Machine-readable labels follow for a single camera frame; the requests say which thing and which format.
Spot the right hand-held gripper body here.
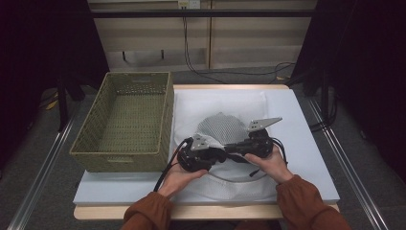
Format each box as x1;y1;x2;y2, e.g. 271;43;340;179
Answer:
242;116;283;159

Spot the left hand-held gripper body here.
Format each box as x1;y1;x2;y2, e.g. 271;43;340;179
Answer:
176;133;229;173

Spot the white mesh laundry bag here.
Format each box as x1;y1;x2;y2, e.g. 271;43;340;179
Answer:
173;92;279;203

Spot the green woven basket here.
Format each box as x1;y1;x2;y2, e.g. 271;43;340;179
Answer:
69;71;175;173

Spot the person's right hand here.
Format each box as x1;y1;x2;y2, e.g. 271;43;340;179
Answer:
243;145;295;185

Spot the person's left hand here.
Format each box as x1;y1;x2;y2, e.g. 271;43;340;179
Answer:
157;162;209;198

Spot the black curtain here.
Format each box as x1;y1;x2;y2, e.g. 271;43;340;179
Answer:
0;0;110;169
291;0;406;185

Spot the black horizontal bar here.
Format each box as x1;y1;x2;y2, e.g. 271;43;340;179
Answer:
90;9;317;18

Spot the right hand-held gripper cable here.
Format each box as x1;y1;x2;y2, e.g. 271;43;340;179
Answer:
248;137;289;178

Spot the hand-held gripper cable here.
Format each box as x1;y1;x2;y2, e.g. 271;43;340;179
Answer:
248;137;289;178
152;137;194;193

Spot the left hand-held gripper cable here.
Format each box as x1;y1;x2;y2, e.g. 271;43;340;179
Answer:
152;137;194;193

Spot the black floor cable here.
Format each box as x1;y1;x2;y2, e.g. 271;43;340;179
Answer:
308;95;339;132

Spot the aluminium floor rail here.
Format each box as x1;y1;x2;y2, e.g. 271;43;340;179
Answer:
307;99;389;230
8;104;80;230

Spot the black hanging wall cable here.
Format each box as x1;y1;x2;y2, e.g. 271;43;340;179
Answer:
182;8;296;84

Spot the white wall socket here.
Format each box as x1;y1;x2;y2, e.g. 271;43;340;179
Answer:
177;0;201;10

